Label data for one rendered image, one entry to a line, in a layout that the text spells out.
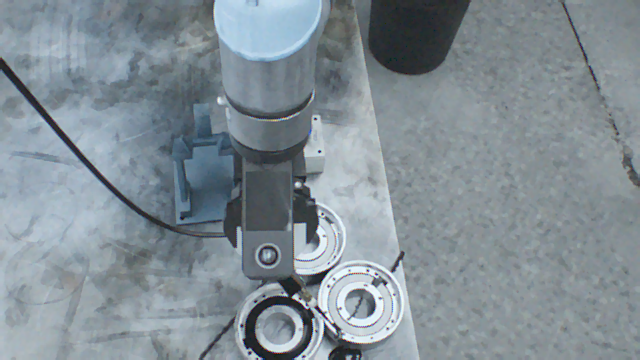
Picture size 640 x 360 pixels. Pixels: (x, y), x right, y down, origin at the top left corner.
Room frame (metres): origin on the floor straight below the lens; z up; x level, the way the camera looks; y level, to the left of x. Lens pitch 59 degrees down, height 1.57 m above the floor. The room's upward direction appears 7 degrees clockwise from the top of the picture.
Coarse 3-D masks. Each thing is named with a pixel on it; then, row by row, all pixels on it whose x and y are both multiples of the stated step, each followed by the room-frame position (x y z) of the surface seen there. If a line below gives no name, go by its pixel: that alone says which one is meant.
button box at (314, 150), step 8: (312, 120) 0.53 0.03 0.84; (312, 128) 0.52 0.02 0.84; (320, 128) 0.52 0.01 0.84; (312, 136) 0.51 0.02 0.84; (320, 136) 0.51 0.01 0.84; (312, 144) 0.49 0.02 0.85; (320, 144) 0.49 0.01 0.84; (312, 152) 0.48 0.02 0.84; (320, 152) 0.48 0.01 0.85; (312, 160) 0.47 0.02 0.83; (320, 160) 0.47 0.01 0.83; (312, 168) 0.47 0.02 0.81; (320, 168) 0.48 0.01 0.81
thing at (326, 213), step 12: (324, 216) 0.39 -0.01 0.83; (336, 216) 0.39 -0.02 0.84; (336, 228) 0.38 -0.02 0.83; (324, 240) 0.36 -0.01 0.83; (336, 240) 0.36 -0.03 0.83; (312, 252) 0.34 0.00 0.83; (336, 252) 0.34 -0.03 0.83; (324, 264) 0.32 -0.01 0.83; (336, 264) 0.32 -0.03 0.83; (300, 276) 0.30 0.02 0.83; (312, 276) 0.30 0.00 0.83; (324, 276) 0.31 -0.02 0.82
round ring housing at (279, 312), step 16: (272, 288) 0.28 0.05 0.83; (304, 304) 0.27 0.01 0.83; (240, 320) 0.24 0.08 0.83; (272, 320) 0.25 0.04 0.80; (288, 320) 0.25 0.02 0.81; (320, 320) 0.25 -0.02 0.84; (240, 336) 0.22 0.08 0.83; (256, 336) 0.22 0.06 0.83; (320, 336) 0.23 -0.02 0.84; (240, 352) 0.20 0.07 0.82; (304, 352) 0.21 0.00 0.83
